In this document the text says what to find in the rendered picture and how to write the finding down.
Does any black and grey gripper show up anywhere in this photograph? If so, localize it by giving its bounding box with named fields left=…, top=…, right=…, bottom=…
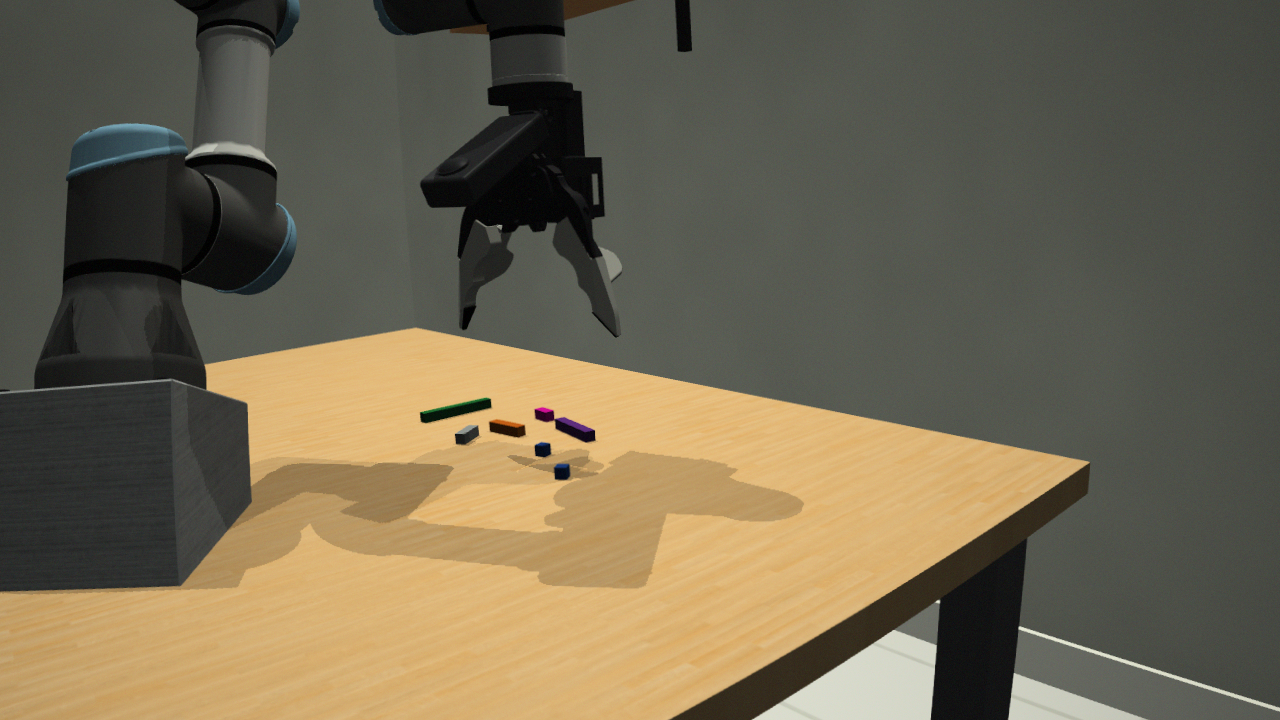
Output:
left=458, top=81, right=622, bottom=338

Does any orange rod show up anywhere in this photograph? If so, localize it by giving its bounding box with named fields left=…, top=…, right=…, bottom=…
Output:
left=489, top=419, right=526, bottom=438

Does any purple rod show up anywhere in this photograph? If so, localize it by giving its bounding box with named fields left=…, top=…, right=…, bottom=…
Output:
left=556, top=416, right=596, bottom=443

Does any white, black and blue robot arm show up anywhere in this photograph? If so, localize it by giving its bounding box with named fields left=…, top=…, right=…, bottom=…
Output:
left=35, top=0, right=568, bottom=389

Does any grey rod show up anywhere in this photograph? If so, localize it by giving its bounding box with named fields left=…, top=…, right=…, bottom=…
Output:
left=454, top=425, right=479, bottom=445

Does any green rod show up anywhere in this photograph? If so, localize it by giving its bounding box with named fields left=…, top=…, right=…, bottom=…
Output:
left=420, top=397, right=492, bottom=423

